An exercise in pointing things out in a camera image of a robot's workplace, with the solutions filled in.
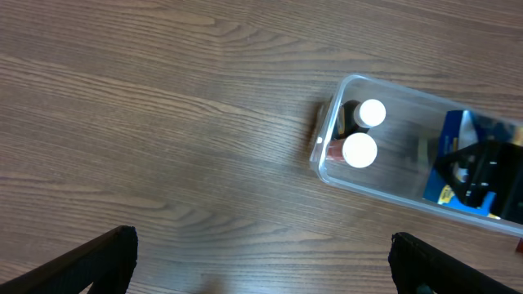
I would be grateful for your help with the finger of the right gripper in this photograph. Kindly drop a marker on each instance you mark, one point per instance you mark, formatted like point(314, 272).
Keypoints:
point(488, 166)

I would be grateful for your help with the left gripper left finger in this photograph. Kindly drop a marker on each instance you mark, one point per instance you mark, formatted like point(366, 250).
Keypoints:
point(102, 265)

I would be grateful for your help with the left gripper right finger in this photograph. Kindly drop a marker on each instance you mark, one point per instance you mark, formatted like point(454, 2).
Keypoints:
point(417, 267)

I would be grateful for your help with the blue yellow VapoDrops box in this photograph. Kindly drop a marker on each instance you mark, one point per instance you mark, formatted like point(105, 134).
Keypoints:
point(461, 129)

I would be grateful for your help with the red medicine box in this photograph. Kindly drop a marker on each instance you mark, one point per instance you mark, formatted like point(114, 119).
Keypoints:
point(519, 246)

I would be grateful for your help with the orange tube white cap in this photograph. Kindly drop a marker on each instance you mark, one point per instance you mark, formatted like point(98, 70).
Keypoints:
point(358, 150)

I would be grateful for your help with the black tube white cap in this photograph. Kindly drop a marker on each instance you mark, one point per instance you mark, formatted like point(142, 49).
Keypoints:
point(355, 116)

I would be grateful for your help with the clear plastic container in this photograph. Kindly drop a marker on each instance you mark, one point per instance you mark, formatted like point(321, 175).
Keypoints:
point(407, 142)

